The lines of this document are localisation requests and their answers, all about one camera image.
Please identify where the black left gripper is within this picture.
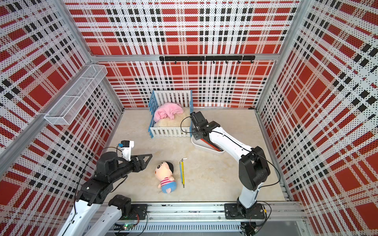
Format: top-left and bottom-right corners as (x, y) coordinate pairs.
(109, 153), (153, 183)

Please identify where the red hex key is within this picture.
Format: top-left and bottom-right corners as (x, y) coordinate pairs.
(204, 140), (223, 152)

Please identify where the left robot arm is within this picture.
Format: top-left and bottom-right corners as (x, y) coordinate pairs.
(58, 151), (153, 236)

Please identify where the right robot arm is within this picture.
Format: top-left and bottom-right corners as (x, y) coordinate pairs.
(190, 112), (271, 209)

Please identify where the white plastic storage box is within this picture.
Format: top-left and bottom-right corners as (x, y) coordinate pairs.
(191, 136), (225, 155)

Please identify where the light blue hex key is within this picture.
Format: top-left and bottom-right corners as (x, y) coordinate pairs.
(179, 161), (183, 185)

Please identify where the yellow hex key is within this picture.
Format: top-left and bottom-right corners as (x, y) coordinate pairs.
(180, 157), (187, 188)

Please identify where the cream fluffy mattress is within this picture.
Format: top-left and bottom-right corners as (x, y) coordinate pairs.
(154, 107), (191, 128)

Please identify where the cartoon boy plush doll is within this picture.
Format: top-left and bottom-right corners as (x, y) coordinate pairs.
(155, 161), (177, 194)

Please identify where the white and blue toy crib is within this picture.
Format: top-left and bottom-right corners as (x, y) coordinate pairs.
(148, 90), (194, 138)

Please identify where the pink cloth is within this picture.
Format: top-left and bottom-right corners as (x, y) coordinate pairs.
(154, 102), (184, 123)

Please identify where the green circuit board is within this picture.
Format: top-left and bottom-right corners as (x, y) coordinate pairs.
(123, 224), (134, 230)

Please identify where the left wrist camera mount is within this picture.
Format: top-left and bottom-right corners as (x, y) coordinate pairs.
(118, 140), (134, 162)

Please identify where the black hook rail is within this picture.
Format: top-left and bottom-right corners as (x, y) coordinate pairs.
(159, 55), (256, 63)

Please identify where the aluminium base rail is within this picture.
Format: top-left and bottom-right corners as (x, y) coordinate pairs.
(88, 202), (305, 234)

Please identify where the white wire mesh basket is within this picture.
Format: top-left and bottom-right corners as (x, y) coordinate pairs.
(44, 65), (107, 125)

